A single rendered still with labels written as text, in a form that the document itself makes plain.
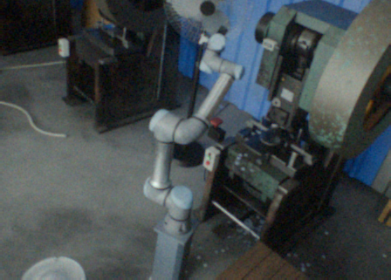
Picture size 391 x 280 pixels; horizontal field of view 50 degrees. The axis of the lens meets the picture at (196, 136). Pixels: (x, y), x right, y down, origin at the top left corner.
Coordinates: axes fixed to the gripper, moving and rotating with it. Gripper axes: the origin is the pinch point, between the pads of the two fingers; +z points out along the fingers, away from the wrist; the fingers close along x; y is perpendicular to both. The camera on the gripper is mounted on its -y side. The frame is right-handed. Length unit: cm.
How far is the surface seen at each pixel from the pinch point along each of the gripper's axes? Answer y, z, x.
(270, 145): 29, -6, 60
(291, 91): -2, -13, 50
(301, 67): -14, -16, 46
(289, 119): 11, -8, 59
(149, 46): 19, 125, -36
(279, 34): -20.9, -19.1, 25.3
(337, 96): -4, -68, 52
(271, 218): 63, -13, 84
